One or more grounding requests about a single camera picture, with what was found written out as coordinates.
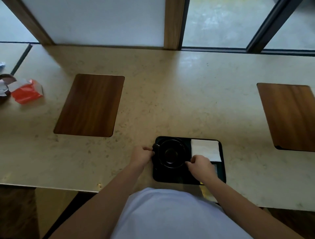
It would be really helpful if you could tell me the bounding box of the person's left hand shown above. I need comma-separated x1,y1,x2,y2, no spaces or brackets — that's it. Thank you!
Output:
129,146,155,168

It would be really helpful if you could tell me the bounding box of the person's right hand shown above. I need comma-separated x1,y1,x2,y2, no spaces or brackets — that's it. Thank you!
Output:
185,155,218,183

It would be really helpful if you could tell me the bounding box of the black cup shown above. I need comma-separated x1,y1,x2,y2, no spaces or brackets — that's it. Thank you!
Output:
152,138,190,169

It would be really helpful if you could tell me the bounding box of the person's right forearm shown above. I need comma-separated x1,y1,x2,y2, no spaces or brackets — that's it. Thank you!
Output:
203,175,304,239

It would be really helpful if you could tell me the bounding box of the person's left forearm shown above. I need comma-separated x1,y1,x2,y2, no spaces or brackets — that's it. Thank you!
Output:
49,161,146,239

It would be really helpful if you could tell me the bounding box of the white paper napkin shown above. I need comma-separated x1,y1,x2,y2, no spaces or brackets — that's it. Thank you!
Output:
191,139,221,162

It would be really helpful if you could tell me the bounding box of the black tray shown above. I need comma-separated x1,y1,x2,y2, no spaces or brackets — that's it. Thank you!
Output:
152,136,226,185

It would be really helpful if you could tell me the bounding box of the person's white shirt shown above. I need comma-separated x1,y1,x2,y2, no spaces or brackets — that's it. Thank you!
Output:
110,188,254,239

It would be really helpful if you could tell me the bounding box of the wooden placemat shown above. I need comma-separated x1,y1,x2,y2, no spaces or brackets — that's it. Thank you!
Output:
53,74,125,138
257,83,315,152

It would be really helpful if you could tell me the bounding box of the red tissue packet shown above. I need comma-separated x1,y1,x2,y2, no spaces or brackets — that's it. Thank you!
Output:
8,79,44,104

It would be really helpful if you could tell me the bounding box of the dark brown bowl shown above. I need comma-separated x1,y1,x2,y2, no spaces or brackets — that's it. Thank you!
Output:
0,74,17,104

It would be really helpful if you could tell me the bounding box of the crumpled white paper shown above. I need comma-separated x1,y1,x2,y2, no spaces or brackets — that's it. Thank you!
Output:
0,79,10,97

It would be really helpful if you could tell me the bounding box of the black window frame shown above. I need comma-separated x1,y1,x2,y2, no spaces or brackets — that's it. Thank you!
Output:
178,0,315,57

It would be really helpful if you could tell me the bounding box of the wooden window post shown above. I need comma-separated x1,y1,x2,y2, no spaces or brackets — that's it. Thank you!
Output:
2,0,55,46
163,0,185,50

